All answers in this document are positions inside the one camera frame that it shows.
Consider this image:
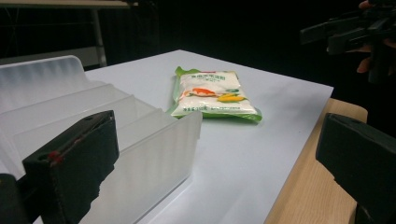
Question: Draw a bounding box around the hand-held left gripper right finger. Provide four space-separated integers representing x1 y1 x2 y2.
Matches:
315 112 396 224

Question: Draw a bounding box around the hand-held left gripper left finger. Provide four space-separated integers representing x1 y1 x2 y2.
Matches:
21 109 120 224

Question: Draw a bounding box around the translucent plastic divided organizer box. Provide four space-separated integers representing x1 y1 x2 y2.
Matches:
0 55 204 224

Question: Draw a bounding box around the white and green starch bag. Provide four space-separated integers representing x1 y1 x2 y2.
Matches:
165 65 263 123

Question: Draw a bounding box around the white table mat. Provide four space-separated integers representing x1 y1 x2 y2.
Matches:
32 49 334 224

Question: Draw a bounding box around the background table with metal legs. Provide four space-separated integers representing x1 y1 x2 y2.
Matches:
0 0 139 68

